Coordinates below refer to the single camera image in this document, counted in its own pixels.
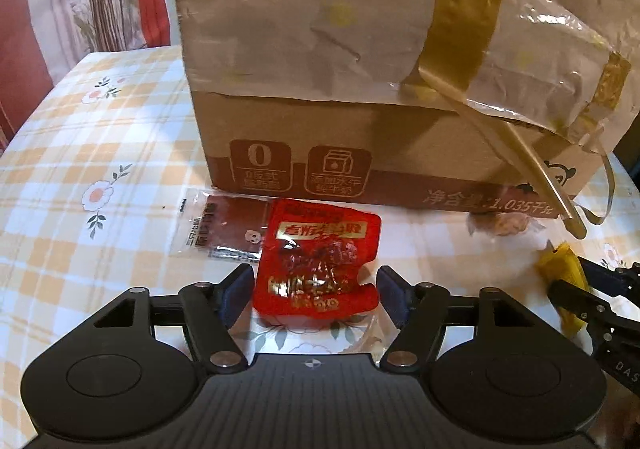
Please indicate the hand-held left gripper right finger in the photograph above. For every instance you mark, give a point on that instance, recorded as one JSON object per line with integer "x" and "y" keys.
{"x": 392, "y": 294}

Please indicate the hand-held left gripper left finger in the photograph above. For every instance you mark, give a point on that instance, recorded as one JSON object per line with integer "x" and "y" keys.
{"x": 235, "y": 291}

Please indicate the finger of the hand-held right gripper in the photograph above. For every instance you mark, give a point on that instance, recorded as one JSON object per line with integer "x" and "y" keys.
{"x": 607, "y": 276}
{"x": 582, "y": 301}

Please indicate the yellow snack packet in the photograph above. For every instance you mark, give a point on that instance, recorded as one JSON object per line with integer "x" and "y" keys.
{"x": 560, "y": 274}

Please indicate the red snack packet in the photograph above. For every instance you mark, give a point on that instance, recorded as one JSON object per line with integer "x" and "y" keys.
{"x": 315, "y": 259}

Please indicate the clear packet with dark strip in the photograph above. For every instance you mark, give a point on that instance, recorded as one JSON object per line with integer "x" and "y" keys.
{"x": 220, "y": 229}

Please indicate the small clear wrapped snack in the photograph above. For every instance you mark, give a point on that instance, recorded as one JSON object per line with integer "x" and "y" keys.
{"x": 505, "y": 225}

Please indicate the plastic-wrapped cardboard box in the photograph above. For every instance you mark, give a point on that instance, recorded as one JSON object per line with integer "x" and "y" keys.
{"x": 400, "y": 54}

